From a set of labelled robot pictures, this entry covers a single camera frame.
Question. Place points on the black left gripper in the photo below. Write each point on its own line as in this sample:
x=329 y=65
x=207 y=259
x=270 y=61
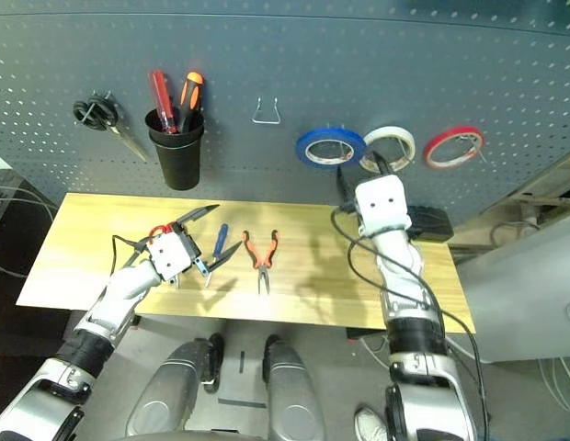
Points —
x=186 y=234

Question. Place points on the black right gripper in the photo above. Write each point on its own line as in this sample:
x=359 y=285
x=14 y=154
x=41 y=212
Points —
x=350 y=208

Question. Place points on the blue screwdriver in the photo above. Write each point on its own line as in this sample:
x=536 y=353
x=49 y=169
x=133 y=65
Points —
x=220 y=241

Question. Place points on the blue tape roll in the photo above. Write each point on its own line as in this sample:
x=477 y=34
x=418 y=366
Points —
x=331 y=132

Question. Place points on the orange black pliers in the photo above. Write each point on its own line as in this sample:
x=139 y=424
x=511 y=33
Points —
x=262 y=266

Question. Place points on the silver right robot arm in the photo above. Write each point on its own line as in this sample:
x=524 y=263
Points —
x=404 y=275

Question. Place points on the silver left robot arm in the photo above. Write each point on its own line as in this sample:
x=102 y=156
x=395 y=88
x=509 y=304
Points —
x=119 y=289

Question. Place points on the dark grey metal pegboard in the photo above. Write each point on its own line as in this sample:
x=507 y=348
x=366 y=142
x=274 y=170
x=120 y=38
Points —
x=312 y=55

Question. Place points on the white tape roll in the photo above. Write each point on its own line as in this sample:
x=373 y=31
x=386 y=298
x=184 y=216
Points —
x=391 y=130

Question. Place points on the black plastic cup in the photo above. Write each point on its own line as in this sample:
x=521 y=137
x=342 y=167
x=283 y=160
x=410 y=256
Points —
x=179 y=165

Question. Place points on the black tool case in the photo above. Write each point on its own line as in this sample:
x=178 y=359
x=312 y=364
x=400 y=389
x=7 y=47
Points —
x=432 y=225

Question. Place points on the red tape roll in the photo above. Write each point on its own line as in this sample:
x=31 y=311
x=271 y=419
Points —
x=450 y=132

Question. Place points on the silver left robot leg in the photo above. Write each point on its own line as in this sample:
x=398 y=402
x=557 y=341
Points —
x=170 y=386

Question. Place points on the silver robot leg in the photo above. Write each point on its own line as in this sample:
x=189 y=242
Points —
x=292 y=390
x=170 y=386

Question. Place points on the silver right robot leg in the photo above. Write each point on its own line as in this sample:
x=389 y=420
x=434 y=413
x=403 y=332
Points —
x=292 y=390

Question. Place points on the grey white machine housing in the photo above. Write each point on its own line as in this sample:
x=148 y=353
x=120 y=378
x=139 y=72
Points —
x=519 y=298

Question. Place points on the white sneaker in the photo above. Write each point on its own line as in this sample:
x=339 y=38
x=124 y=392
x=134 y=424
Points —
x=370 y=425

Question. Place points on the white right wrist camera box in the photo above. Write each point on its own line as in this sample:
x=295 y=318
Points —
x=381 y=202

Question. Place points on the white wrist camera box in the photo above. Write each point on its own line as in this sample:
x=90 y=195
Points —
x=381 y=202
x=167 y=257

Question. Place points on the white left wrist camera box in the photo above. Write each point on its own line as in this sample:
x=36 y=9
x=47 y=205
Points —
x=167 y=257

